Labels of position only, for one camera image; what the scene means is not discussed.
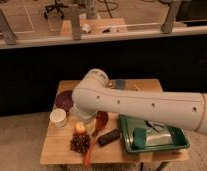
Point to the purple bowl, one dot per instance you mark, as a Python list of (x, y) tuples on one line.
[(64, 100)]

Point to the black rectangular block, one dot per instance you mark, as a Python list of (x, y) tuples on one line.
[(109, 137)]

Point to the green plastic tray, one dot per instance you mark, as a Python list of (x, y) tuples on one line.
[(159, 137)]

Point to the orange bowl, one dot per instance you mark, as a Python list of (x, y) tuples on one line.
[(101, 120)]

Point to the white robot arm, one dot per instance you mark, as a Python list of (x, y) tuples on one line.
[(178, 109)]

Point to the black office chair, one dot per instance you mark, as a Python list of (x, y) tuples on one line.
[(58, 6)]

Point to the wooden table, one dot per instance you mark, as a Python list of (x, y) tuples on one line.
[(56, 149)]

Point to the blue cup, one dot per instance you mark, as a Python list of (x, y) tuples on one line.
[(120, 84)]

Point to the metal spoon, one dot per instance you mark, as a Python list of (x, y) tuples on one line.
[(111, 85)]

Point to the white cup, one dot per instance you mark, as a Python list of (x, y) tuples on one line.
[(58, 117)]

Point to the orange carrot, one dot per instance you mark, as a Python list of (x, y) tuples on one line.
[(87, 157)]

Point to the dark red grape bunch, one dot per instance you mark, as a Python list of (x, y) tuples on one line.
[(80, 143)]

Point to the green sponge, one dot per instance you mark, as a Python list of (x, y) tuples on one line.
[(139, 138)]

